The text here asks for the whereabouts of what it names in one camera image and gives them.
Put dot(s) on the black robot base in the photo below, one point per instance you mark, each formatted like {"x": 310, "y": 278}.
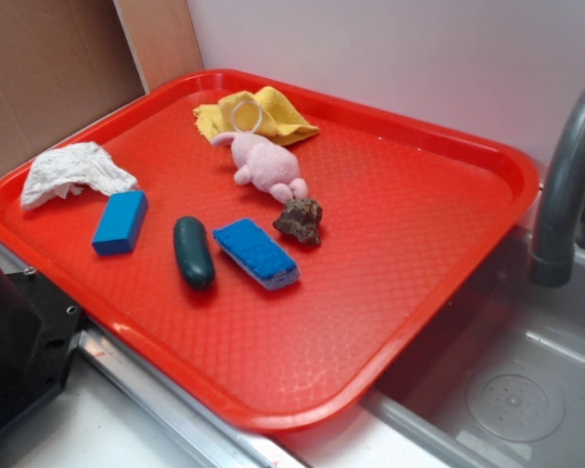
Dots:
{"x": 39, "y": 324}

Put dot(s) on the blue wooden block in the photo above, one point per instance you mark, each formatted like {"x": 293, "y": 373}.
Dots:
{"x": 120, "y": 223}

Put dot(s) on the dark brown rock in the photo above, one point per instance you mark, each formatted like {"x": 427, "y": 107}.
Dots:
{"x": 301, "y": 219}

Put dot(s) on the red plastic tray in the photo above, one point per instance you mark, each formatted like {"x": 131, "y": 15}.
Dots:
{"x": 410, "y": 210}

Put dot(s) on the blue scrubbing sponge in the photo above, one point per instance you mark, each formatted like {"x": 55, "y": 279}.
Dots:
{"x": 257, "y": 254}

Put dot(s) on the pink plush bunny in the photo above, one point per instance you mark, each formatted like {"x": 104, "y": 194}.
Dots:
{"x": 267, "y": 166}

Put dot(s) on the dark green toy cucumber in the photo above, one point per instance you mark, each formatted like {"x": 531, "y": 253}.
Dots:
{"x": 192, "y": 253}

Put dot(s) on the yellow cloth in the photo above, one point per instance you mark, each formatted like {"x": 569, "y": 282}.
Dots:
{"x": 267, "y": 113}

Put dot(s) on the white crumpled paper towel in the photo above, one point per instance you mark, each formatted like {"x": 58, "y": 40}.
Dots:
{"x": 68, "y": 170}

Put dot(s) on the grey toy sink basin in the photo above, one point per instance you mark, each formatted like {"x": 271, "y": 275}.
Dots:
{"x": 497, "y": 377}

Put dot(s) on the brown cardboard panel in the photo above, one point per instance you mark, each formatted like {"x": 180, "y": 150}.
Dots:
{"x": 64, "y": 64}

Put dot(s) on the grey toy faucet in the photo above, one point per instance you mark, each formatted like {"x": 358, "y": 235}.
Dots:
{"x": 560, "y": 221}

